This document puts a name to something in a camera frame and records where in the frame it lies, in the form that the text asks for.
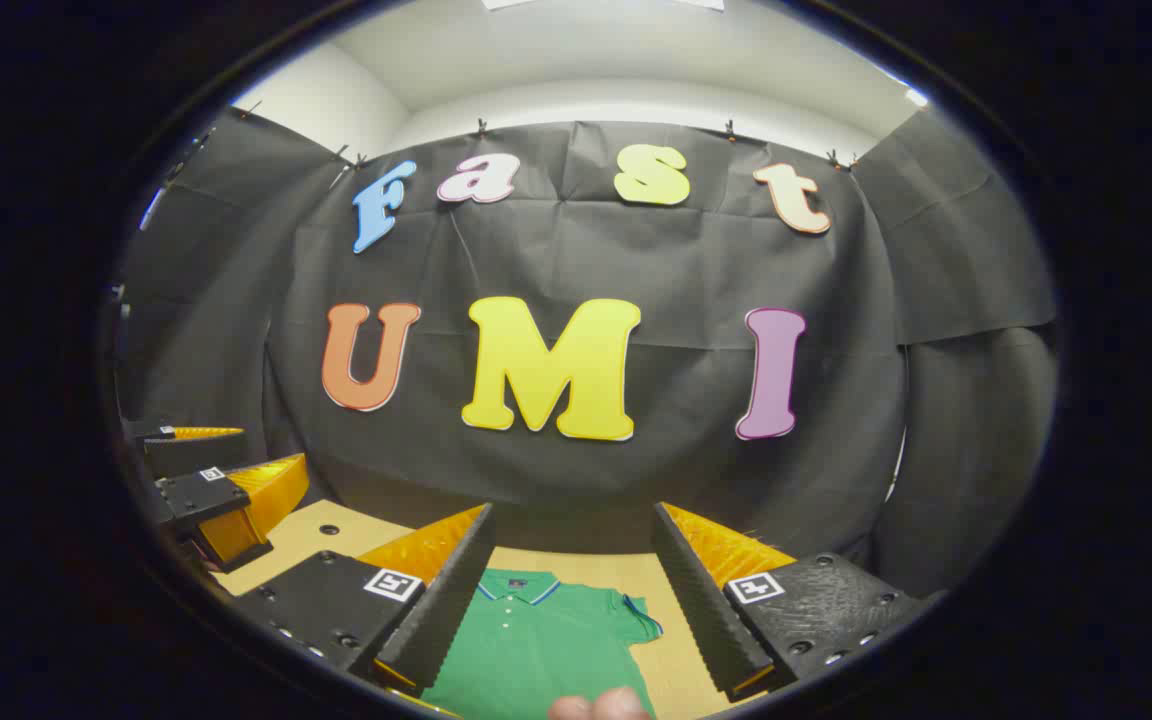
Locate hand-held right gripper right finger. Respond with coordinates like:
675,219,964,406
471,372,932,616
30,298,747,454
650,502,942,703

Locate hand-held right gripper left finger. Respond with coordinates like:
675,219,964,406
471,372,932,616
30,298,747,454
229,503,497,719

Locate green T-shirt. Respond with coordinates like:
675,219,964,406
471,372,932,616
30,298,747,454
421,568,665,720

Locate black backdrop cloth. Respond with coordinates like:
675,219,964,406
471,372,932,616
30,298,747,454
116,105,1062,601

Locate pinkish rounded object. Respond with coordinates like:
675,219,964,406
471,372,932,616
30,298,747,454
546,686,653,720

